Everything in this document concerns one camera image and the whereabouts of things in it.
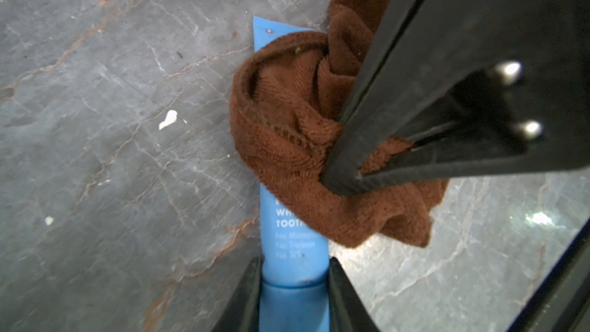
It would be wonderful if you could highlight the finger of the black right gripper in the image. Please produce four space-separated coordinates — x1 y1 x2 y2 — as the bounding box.
321 0 589 195

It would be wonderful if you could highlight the blue toothpaste tube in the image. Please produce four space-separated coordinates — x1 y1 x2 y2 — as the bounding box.
252 15 331 332

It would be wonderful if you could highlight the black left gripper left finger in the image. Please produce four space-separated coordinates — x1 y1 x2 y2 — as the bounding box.
212 257 262 332

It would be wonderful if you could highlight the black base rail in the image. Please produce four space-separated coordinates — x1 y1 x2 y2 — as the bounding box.
508 224 590 332

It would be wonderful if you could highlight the brown cloth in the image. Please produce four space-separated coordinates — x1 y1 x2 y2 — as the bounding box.
230 0 448 247

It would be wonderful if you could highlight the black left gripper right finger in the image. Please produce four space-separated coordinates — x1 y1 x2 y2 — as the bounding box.
328 257 380 332

